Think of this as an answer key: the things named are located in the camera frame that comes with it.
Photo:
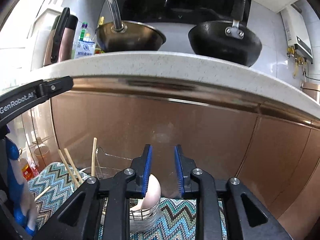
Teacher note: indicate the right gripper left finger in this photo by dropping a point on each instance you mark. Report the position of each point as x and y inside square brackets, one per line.
[101, 203]

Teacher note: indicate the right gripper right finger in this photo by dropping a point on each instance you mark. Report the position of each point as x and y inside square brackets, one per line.
[224, 206]

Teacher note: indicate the bamboo chopstick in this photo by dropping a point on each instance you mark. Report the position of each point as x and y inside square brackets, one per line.
[94, 147]
[68, 169]
[73, 166]
[42, 193]

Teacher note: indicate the white ceramic spoon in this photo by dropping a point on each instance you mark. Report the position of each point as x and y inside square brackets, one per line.
[152, 196]

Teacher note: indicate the blue gloved hand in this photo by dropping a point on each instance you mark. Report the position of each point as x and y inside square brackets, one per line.
[24, 208]

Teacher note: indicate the cooking oil bottle on floor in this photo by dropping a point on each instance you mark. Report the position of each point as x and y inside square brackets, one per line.
[25, 167]

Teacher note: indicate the copper electric kettle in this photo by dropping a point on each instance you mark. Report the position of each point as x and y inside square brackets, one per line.
[61, 37]

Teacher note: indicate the copper lower cabinets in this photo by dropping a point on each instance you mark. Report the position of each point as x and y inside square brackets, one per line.
[271, 146]

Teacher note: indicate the white storage box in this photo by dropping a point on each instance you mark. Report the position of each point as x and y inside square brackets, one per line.
[39, 35]

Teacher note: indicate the green bottle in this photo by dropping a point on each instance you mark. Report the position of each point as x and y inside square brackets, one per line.
[80, 37]

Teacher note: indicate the yellow cap oil bottle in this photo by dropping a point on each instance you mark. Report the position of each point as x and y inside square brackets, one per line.
[101, 21]

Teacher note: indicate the bronze wok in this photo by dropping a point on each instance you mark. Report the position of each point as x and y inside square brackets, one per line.
[119, 35]

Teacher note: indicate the white countertop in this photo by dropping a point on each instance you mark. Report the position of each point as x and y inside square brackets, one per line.
[177, 66]

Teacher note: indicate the copper rice cooker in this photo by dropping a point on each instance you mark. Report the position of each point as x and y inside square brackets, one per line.
[312, 90]

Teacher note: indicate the black range hood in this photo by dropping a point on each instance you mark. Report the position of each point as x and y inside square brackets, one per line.
[176, 11]

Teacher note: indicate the black wok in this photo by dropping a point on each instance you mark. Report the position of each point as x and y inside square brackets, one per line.
[227, 40]

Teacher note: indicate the white water heater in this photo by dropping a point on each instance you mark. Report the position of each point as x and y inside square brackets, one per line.
[296, 32]

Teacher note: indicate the wire utensil holder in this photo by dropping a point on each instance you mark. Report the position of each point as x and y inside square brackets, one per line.
[144, 212]

